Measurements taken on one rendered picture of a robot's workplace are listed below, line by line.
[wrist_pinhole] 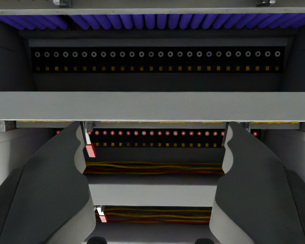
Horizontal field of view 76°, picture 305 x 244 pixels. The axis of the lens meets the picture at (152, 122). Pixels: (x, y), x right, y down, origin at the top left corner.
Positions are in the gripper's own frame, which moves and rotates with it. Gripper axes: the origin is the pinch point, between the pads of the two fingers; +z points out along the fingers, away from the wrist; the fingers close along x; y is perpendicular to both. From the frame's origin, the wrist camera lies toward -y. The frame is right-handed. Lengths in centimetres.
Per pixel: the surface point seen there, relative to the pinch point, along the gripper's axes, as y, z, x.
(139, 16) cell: -5.5, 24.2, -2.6
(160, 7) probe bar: -6.7, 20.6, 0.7
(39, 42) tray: -0.7, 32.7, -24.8
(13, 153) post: 20.0, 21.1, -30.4
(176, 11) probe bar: -6.1, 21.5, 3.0
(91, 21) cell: -4.8, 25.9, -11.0
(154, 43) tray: -0.2, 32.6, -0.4
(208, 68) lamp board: 4.6, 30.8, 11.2
